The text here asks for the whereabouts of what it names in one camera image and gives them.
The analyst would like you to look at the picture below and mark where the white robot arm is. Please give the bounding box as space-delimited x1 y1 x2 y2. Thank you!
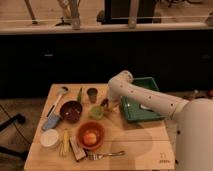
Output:
108 70 213 171

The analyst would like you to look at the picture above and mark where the green plastic cup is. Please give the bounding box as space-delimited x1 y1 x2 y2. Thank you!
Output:
89 105 104 120

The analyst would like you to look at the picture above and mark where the green chili pepper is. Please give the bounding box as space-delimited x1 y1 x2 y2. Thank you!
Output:
77 87 83 103

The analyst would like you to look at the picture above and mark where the green plastic tray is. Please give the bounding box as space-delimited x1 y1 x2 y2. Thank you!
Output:
121 77 164 123

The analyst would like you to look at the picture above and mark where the white cloth in tray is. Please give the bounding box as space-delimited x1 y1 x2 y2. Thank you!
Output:
140 104 151 110

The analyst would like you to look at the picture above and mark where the dark red bowl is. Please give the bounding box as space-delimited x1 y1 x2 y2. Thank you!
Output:
60 101 82 124

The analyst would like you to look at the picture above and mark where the orange bowl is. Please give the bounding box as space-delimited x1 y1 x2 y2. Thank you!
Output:
76 121 105 151

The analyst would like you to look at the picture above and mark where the orange fruit in bowl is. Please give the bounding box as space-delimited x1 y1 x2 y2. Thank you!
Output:
83 132 97 146

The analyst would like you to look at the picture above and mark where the yellow corn cob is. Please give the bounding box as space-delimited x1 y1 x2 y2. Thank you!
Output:
60 130 70 156

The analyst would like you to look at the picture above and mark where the silver fork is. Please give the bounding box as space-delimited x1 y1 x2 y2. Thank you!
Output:
87 151 125 161

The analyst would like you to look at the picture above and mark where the brown rectangular block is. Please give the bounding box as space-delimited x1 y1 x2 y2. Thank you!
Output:
70 136 86 162

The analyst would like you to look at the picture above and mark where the black chair base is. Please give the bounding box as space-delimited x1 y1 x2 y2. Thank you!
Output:
0 113 28 161

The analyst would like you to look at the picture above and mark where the white handled spoon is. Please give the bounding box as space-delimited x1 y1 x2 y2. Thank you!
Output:
47 86 68 116

